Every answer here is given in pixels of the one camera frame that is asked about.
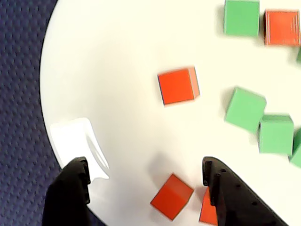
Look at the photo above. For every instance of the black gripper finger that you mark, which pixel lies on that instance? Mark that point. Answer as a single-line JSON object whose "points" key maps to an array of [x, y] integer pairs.
{"points": [[237, 204], [65, 200]]}

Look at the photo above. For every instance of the green cube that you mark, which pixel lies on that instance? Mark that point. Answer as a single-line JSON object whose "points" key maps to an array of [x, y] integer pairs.
{"points": [[276, 135], [241, 17], [299, 56], [296, 153], [244, 108]]}

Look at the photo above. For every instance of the white round plate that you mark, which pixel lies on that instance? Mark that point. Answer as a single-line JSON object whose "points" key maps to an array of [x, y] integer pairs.
{"points": [[117, 58]]}

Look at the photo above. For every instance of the red cube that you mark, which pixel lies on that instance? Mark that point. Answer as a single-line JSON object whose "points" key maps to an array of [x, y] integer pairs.
{"points": [[172, 196], [282, 28], [207, 209], [177, 86]]}

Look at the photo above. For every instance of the blue woven table cloth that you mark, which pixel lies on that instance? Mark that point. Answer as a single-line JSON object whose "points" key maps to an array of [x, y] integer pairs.
{"points": [[18, 94]]}

